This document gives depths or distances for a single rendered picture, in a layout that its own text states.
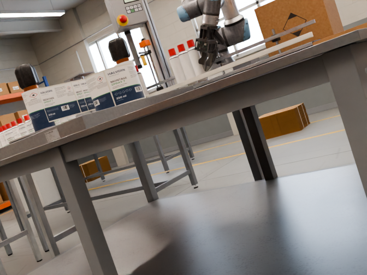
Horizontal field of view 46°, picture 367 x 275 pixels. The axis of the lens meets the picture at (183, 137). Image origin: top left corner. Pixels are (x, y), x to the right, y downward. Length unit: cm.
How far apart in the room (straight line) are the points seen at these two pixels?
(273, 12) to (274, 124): 421
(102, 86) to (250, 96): 77
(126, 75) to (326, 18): 88
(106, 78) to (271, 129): 473
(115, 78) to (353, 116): 97
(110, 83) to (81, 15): 872
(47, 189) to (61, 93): 573
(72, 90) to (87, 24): 830
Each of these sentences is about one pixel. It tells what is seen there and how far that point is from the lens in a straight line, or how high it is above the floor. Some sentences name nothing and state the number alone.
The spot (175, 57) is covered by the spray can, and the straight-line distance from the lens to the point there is 213.
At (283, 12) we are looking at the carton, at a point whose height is 105.
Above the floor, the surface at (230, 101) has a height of 77.
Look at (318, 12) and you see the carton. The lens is 202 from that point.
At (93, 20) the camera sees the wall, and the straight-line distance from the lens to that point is 1012.
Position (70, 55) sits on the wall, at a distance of 1076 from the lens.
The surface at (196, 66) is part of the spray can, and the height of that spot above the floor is 96.
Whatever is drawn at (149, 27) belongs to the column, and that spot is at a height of 125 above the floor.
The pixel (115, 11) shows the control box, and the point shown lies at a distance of 236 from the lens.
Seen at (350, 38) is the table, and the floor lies 82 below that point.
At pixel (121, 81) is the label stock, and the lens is 167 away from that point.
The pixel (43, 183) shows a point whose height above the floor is 36.
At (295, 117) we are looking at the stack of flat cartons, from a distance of 609.
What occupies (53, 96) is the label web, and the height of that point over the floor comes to 102.
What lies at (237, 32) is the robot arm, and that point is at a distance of 245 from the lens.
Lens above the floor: 80
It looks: 4 degrees down
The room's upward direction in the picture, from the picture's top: 19 degrees counter-clockwise
